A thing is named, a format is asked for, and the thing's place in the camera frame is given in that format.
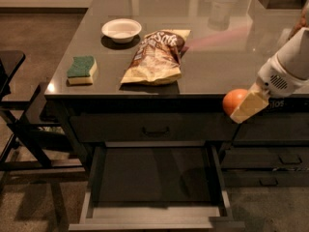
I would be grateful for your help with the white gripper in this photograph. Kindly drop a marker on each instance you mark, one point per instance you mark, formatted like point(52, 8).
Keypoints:
point(272, 78)

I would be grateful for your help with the orange fruit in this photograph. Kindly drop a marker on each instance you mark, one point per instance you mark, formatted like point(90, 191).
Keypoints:
point(233, 99)

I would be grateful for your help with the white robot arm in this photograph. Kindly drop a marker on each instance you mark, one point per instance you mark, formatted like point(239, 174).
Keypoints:
point(294, 55)

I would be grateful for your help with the closed top drawer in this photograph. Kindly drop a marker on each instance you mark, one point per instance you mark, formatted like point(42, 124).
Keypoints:
point(152, 127)

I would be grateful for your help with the open middle drawer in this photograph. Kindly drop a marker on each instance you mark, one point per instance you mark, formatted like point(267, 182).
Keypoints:
point(174, 189)

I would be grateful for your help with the right cabinet drawers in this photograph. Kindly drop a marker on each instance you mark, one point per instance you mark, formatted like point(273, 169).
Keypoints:
point(271, 150)

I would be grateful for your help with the chip bag brown yellow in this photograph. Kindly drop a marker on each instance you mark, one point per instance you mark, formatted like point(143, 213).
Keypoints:
point(157, 60)

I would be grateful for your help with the white paper bowl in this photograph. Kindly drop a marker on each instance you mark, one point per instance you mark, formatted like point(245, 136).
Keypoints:
point(121, 30)

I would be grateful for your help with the green yellow sponge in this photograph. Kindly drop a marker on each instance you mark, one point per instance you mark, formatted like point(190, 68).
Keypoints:
point(82, 70)

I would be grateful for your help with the dark wooden chair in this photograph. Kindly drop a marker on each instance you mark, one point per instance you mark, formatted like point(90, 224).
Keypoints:
point(32, 146)

